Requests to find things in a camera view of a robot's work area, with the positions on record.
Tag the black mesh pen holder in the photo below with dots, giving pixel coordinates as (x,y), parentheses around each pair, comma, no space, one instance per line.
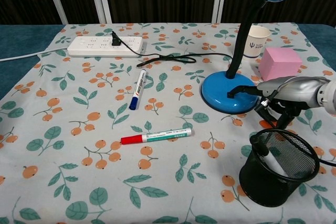
(262,187)

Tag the white power strip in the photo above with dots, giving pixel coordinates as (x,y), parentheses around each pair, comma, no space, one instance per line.
(86,48)

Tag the blue cap whiteboard marker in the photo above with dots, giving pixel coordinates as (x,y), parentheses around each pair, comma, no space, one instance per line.
(138,87)

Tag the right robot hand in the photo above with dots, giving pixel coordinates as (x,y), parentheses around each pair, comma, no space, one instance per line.
(299,90)

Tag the white marker with black cap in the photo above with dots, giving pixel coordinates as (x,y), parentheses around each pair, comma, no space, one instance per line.
(273,165)

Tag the white paper cup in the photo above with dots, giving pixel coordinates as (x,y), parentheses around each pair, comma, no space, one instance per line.
(258,40)

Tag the floral print tablecloth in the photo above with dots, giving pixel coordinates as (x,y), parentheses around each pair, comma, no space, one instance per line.
(78,155)

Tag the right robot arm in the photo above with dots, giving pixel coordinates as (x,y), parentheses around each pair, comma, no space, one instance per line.
(329,98)

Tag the blue desk lamp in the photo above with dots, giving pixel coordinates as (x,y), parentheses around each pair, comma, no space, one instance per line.
(218,90)

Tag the pink foam cube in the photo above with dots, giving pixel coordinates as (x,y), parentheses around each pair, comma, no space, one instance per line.
(281,64)

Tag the red cap whiteboard marker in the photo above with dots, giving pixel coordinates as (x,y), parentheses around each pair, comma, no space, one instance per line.
(157,136)

